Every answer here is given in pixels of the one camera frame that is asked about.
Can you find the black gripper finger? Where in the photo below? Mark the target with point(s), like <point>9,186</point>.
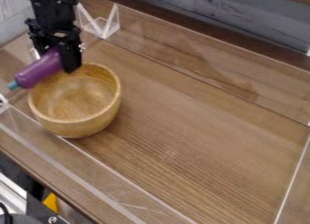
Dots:
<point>42,42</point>
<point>69,54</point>

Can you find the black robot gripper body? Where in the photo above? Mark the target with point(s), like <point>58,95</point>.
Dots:
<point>53,18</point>

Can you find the purple toy eggplant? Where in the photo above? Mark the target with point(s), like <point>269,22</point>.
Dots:
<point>45,66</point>

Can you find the brown wooden bowl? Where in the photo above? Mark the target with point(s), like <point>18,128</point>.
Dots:
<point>74,105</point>

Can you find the yellow black equipment base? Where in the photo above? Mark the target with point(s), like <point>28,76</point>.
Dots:
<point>25,197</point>

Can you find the clear acrylic table enclosure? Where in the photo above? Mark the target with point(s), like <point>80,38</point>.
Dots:
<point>208,146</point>

